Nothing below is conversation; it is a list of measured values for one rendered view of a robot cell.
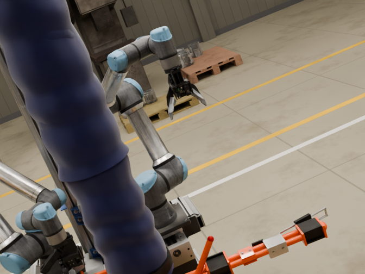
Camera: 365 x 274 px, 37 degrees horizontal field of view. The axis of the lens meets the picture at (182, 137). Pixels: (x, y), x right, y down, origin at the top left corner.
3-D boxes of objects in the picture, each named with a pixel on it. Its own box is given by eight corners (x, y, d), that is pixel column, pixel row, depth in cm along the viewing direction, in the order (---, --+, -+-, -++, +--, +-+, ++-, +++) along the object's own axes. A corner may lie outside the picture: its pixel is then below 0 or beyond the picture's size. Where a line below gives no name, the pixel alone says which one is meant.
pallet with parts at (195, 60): (172, 73, 1013) (164, 53, 1000) (219, 53, 1027) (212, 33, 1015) (193, 85, 880) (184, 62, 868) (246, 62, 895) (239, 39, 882)
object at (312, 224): (306, 246, 189) (302, 234, 188) (298, 236, 196) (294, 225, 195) (328, 237, 190) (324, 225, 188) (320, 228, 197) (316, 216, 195)
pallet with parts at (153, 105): (188, 93, 841) (181, 74, 830) (200, 104, 765) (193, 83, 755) (120, 121, 831) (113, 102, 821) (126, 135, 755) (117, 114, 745)
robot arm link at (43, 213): (40, 201, 209) (55, 200, 204) (52, 225, 213) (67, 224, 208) (26, 213, 203) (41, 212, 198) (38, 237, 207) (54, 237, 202)
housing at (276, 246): (271, 259, 190) (267, 249, 188) (265, 250, 196) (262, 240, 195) (289, 252, 190) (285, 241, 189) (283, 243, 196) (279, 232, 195)
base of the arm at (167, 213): (143, 220, 254) (135, 202, 251) (172, 207, 256) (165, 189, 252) (149, 234, 240) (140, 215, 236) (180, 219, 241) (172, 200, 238)
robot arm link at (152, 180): (136, 206, 246) (125, 181, 242) (158, 191, 253) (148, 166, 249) (151, 211, 237) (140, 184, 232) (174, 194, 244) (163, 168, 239)
